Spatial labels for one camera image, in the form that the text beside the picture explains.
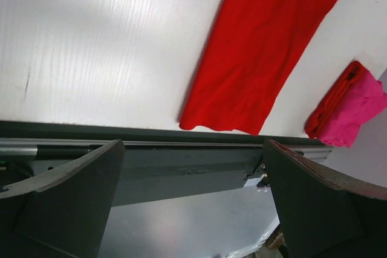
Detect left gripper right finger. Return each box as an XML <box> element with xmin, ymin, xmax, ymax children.
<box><xmin>264</xmin><ymin>140</ymin><xmax>386</xmax><ymax>257</ymax></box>

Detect red t shirt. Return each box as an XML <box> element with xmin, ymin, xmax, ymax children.
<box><xmin>304</xmin><ymin>60</ymin><xmax>367</xmax><ymax>139</ymax></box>
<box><xmin>180</xmin><ymin>0</ymin><xmax>337</xmax><ymax>135</ymax></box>

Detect folded red t shirt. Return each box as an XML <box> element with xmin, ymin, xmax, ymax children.
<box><xmin>304</xmin><ymin>60</ymin><xmax>367</xmax><ymax>139</ymax></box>

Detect folded pink t shirt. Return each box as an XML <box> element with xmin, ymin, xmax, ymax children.
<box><xmin>318</xmin><ymin>71</ymin><xmax>386</xmax><ymax>148</ymax></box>

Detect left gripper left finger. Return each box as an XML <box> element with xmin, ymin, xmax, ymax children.
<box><xmin>1</xmin><ymin>140</ymin><xmax>125</xmax><ymax>257</ymax></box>

